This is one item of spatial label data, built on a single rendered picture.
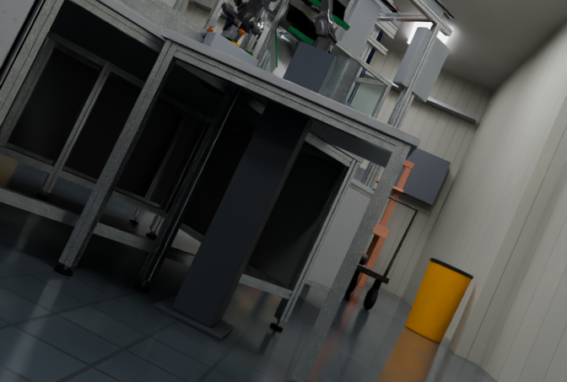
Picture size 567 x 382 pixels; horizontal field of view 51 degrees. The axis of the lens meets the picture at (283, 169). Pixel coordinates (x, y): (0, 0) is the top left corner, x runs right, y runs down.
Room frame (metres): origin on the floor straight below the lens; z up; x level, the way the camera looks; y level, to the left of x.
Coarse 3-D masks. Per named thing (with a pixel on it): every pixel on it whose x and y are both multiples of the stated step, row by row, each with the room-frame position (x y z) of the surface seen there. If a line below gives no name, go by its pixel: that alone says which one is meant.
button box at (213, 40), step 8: (208, 32) 2.13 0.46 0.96; (216, 32) 2.09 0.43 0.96; (208, 40) 2.11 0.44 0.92; (216, 40) 2.10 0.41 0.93; (224, 40) 2.12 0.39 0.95; (216, 48) 2.11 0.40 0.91; (224, 48) 2.12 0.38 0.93; (232, 48) 2.14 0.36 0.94; (240, 48) 2.17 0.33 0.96; (240, 56) 2.17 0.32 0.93; (248, 56) 2.19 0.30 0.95
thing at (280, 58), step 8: (272, 40) 2.58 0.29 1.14; (280, 40) 2.66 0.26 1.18; (272, 48) 2.55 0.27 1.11; (280, 48) 2.62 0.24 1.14; (288, 48) 2.66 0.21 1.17; (272, 56) 2.51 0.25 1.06; (280, 56) 2.58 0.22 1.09; (288, 56) 2.62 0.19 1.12; (272, 64) 2.48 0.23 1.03; (280, 64) 2.54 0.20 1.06; (288, 64) 2.59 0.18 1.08; (272, 72) 2.46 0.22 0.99; (280, 72) 2.51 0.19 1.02
